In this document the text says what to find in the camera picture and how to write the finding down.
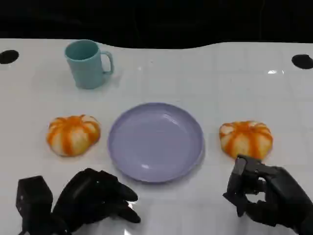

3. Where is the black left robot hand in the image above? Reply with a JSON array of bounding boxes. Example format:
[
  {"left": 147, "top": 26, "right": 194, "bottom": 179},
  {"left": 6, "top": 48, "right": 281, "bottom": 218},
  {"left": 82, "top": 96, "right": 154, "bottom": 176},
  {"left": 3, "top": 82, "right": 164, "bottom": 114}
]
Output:
[{"left": 50, "top": 167, "right": 142, "bottom": 235}]

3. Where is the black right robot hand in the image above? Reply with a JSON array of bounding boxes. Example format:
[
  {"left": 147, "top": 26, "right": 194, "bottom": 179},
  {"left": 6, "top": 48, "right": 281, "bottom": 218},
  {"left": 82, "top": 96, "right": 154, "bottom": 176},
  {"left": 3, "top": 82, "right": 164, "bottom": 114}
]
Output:
[{"left": 222, "top": 154, "right": 313, "bottom": 235}]

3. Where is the orange white toy bread roll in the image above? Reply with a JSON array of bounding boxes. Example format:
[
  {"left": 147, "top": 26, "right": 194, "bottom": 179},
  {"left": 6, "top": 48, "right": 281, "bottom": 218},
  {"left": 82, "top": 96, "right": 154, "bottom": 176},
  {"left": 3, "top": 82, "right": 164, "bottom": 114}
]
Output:
[
  {"left": 219, "top": 120, "right": 274, "bottom": 160},
  {"left": 46, "top": 114, "right": 101, "bottom": 157}
]

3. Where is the lilac plate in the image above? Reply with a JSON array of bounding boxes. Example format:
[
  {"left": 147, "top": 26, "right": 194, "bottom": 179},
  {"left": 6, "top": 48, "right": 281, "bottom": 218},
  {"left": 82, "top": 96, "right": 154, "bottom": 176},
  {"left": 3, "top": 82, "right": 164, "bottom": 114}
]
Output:
[{"left": 108, "top": 102, "right": 205, "bottom": 184}]

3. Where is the pale green mug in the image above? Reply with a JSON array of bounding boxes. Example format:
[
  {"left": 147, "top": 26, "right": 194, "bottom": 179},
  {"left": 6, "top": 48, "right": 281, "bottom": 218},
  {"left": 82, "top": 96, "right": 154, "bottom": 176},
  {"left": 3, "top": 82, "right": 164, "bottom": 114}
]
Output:
[{"left": 64, "top": 39, "right": 115, "bottom": 90}]

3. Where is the black table grommet hole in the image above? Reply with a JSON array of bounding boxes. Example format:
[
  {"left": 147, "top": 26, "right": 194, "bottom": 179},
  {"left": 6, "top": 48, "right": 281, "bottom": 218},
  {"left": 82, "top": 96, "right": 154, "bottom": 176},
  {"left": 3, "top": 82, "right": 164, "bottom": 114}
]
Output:
[
  {"left": 0, "top": 49, "right": 20, "bottom": 65},
  {"left": 291, "top": 54, "right": 313, "bottom": 70}
]

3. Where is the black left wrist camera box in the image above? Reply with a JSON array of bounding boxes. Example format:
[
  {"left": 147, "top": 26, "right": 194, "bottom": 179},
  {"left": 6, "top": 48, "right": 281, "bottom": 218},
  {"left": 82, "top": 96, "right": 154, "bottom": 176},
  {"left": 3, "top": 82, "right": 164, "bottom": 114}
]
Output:
[{"left": 16, "top": 175, "right": 54, "bottom": 235}]

